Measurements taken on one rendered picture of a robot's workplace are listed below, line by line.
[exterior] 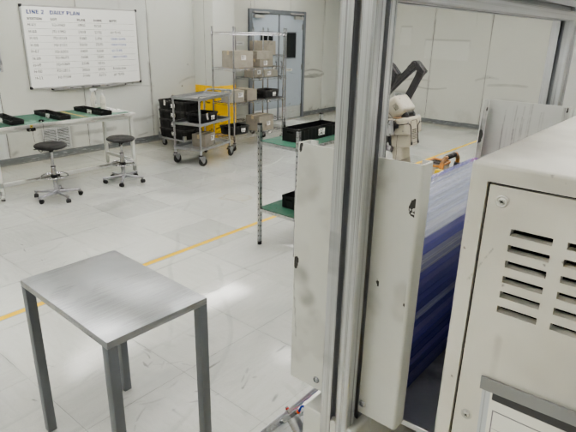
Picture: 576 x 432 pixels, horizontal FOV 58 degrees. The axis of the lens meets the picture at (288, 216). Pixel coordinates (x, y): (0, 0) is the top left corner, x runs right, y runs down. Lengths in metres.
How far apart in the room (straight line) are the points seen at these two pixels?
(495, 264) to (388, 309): 0.13
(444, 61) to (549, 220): 11.25
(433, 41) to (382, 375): 11.33
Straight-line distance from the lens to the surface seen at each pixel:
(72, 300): 2.26
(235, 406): 2.86
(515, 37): 11.24
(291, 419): 0.96
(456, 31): 11.65
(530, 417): 0.59
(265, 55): 8.90
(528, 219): 0.51
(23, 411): 3.09
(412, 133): 4.12
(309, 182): 0.60
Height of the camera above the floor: 1.83
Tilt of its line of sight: 20 degrees down
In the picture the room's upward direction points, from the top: 1 degrees clockwise
